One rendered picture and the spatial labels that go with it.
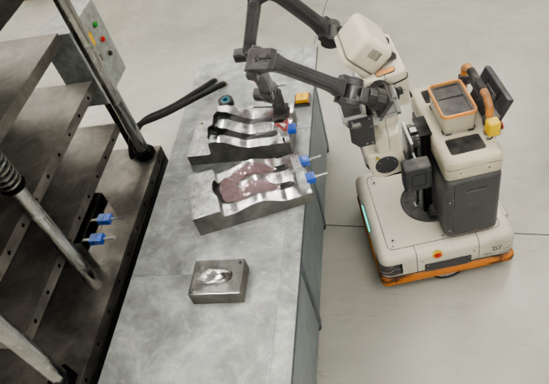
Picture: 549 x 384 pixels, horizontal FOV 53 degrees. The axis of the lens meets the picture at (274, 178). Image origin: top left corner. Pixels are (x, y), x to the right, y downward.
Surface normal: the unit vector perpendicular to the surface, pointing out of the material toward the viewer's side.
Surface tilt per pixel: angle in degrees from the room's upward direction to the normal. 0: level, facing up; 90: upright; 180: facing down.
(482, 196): 90
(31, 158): 0
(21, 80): 0
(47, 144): 0
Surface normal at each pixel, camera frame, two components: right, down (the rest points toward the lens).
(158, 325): -0.22, -0.67
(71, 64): -0.10, 0.73
